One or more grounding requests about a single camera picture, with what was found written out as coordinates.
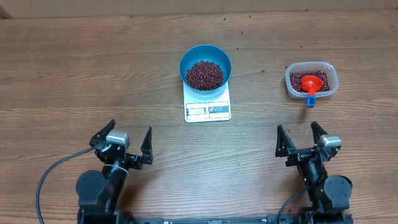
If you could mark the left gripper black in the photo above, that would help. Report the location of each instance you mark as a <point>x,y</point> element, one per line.
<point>135,162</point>

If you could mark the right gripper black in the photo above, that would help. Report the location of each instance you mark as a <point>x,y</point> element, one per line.
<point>305,156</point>

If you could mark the red scoop blue handle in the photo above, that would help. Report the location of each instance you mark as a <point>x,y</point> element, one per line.
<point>311,84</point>

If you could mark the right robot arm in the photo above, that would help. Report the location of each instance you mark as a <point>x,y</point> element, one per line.
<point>329,195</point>

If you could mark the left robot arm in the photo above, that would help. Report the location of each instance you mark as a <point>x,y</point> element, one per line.
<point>99,191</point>

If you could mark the white digital kitchen scale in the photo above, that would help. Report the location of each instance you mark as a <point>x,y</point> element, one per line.
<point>200,108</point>

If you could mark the red beans in bowl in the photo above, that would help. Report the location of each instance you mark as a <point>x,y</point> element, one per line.
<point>205,76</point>

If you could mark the blue bowl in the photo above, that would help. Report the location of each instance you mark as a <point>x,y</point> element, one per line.
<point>205,52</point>

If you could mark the red beans in container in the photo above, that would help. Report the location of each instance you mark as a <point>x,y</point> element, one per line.
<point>295,79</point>

